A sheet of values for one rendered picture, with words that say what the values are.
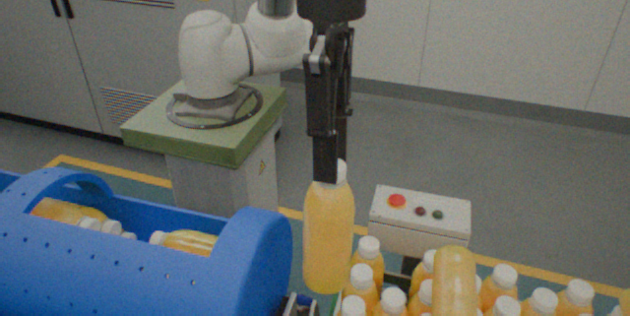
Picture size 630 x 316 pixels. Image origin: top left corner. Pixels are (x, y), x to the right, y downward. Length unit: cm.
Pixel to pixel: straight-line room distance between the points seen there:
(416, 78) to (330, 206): 300
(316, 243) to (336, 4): 31
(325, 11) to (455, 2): 287
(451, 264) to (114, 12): 231
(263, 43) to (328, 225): 77
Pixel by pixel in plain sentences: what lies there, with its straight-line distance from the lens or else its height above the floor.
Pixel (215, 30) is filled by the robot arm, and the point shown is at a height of 132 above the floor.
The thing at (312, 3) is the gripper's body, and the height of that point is 160.
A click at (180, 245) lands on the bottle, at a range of 87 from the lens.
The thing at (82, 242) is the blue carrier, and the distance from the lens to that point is 80.
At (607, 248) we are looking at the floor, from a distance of 279.
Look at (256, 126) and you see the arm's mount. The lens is 128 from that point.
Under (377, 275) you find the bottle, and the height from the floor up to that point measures 104.
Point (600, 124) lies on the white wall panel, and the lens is 372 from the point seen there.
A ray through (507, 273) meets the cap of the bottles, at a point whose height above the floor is 110.
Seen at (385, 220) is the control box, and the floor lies 109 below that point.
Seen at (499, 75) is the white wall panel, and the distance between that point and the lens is 349.
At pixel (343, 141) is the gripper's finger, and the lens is 57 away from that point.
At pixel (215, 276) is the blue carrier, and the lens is 69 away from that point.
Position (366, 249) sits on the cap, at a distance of 87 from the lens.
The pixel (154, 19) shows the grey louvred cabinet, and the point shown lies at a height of 94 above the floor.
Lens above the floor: 174
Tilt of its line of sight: 34 degrees down
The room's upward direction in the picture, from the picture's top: straight up
